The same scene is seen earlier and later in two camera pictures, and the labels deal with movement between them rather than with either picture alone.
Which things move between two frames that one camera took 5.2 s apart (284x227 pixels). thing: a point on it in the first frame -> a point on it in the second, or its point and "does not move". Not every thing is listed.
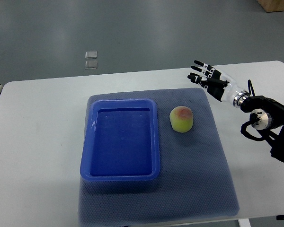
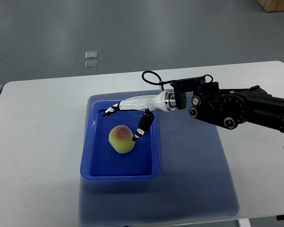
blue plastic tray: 121,142 does not move
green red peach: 181,119 -> 120,138
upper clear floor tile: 91,55 does not move
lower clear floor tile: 91,64 does not move
